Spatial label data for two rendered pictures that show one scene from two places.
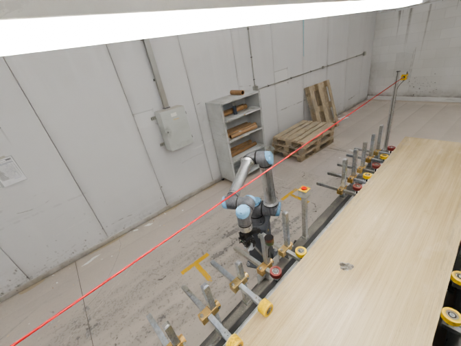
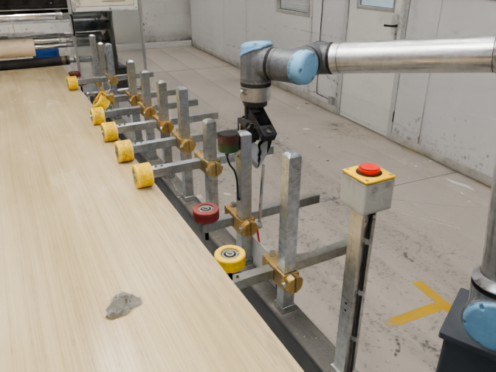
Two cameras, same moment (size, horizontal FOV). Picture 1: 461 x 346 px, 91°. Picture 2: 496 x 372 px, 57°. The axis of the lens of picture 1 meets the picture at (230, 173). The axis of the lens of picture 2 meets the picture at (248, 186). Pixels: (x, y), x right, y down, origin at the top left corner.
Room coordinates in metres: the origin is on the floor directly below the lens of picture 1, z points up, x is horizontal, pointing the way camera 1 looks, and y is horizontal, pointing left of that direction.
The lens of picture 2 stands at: (1.35, -1.34, 1.56)
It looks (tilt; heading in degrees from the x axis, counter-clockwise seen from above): 26 degrees down; 100
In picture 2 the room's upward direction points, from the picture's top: straight up
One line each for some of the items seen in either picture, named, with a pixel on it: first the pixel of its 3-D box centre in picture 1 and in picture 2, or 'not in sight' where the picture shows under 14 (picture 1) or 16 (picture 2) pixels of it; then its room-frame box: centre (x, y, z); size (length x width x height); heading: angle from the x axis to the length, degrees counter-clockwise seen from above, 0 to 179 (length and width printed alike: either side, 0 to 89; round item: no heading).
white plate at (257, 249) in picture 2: (268, 268); (255, 251); (1.16, -0.15, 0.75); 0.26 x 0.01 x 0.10; 128
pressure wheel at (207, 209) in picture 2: (276, 275); (206, 223); (1.01, -0.17, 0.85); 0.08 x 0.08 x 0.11
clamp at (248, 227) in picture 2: (265, 266); (240, 220); (1.10, -0.12, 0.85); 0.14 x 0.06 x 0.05; 128
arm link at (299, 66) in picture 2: (246, 204); (292, 65); (1.24, -0.07, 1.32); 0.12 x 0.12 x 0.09; 66
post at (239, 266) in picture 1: (243, 286); (211, 184); (0.97, 0.06, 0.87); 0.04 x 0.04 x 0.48; 38
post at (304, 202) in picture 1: (304, 217); (353, 298); (1.43, -0.54, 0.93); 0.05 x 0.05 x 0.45; 38
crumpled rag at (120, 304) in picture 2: (346, 265); (120, 301); (0.94, -0.62, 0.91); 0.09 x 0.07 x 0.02; 66
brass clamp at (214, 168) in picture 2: (239, 281); (208, 163); (0.95, 0.08, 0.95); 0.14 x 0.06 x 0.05; 128
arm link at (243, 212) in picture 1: (243, 215); (256, 63); (1.14, -0.03, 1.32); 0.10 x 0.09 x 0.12; 156
